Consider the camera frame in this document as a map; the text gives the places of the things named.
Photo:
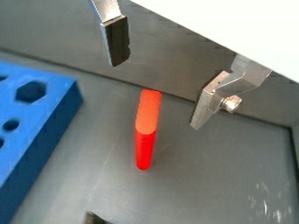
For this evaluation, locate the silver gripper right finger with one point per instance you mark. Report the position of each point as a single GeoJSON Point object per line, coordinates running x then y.
{"type": "Point", "coordinates": [221, 92]}

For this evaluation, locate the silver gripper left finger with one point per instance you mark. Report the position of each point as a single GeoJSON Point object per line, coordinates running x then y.
{"type": "Point", "coordinates": [114, 28]}

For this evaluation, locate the red square-circle peg block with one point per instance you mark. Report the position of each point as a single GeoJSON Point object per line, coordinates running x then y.
{"type": "Point", "coordinates": [146, 127]}

